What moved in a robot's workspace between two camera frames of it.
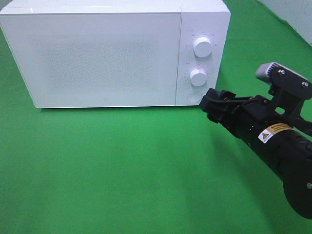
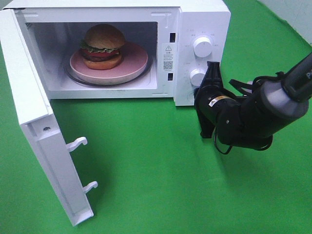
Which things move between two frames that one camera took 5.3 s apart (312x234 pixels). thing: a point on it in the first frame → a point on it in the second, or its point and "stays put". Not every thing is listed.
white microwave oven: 83,53 stays put
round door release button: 194,97 stays put
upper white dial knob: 202,47 stays put
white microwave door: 96,60 → 42,126
